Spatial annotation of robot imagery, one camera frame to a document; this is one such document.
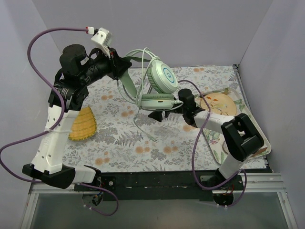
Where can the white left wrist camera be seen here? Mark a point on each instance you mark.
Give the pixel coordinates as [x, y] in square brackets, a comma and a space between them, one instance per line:
[101, 38]

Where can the green over-ear headphones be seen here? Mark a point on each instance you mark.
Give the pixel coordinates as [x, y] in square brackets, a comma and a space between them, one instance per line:
[158, 83]

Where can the round bird painted plate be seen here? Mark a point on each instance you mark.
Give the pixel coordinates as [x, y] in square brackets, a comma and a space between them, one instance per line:
[221, 104]

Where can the aluminium table frame rail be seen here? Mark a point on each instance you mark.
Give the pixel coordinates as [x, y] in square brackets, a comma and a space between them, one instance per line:
[171, 184]

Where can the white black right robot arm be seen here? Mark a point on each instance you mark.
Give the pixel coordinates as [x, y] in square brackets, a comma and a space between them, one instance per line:
[241, 136]

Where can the yellow woven bamboo tray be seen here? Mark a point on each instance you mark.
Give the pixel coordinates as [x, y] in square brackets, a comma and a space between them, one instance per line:
[84, 126]

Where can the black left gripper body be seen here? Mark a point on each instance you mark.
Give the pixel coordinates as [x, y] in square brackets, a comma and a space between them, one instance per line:
[114, 66]

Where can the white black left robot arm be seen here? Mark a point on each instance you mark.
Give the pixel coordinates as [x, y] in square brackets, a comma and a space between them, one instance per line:
[78, 71]

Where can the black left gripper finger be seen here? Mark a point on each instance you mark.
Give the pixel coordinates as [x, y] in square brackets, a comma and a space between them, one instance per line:
[122, 69]
[120, 61]

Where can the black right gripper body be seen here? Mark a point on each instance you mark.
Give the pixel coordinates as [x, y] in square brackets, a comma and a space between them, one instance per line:
[172, 112]

